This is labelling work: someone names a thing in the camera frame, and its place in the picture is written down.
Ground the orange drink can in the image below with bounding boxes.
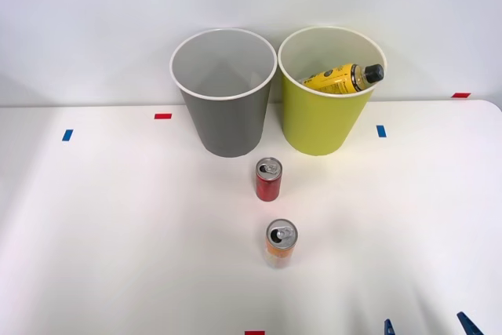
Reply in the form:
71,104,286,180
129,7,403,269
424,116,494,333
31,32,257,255
265,218,299,271

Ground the red drink can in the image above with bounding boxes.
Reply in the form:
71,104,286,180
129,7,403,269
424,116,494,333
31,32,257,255
255,157,284,203

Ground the yellow-green plastic waste bin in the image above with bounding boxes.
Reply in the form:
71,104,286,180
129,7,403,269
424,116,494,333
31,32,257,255
277,26,388,157

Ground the yellow bottle with black cap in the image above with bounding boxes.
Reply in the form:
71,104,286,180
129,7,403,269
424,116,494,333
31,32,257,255
299,63,385,95

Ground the grey plastic waste bin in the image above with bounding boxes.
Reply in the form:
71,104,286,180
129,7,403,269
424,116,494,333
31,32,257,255
169,27,278,158

